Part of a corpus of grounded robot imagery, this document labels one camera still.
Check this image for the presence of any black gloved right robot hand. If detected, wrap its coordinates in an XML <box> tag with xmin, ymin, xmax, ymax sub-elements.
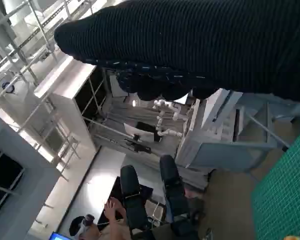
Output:
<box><xmin>53</xmin><ymin>0</ymin><xmax>300</xmax><ymax>103</ymax></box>

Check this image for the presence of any white louvred mesh cabinet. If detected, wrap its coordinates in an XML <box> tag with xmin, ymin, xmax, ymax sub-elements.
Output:
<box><xmin>176</xmin><ymin>90</ymin><xmax>290</xmax><ymax>174</ymax></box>

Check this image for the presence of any thin metal pole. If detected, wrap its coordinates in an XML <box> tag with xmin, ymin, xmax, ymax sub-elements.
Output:
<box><xmin>248</xmin><ymin>115</ymin><xmax>290</xmax><ymax>151</ymax></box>

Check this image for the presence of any white open shelf cabinet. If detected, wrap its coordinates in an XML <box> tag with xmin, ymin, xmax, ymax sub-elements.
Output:
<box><xmin>34</xmin><ymin>55</ymin><xmax>109</xmax><ymax>162</ymax></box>

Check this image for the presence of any white desk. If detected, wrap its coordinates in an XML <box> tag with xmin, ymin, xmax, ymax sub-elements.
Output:
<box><xmin>30</xmin><ymin>145</ymin><xmax>127</xmax><ymax>234</ymax></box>

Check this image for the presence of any green cutting mat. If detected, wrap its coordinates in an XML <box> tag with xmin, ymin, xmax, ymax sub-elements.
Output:
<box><xmin>251</xmin><ymin>122</ymin><xmax>300</xmax><ymax>239</ymax></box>

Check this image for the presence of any person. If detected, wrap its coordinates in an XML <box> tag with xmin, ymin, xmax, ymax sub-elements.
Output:
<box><xmin>69</xmin><ymin>196</ymin><xmax>151</xmax><ymax>240</ymax></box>

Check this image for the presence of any dark window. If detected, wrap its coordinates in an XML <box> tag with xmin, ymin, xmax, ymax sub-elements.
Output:
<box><xmin>0</xmin><ymin>143</ymin><xmax>25</xmax><ymax>219</ymax></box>

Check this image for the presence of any blue laptop screen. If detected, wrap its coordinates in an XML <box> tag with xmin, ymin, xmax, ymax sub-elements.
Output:
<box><xmin>50</xmin><ymin>231</ymin><xmax>74</xmax><ymax>240</ymax></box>

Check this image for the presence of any metal ceiling cable tray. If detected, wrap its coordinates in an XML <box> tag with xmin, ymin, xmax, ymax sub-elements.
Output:
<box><xmin>0</xmin><ymin>0</ymin><xmax>75</xmax><ymax>85</ymax></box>

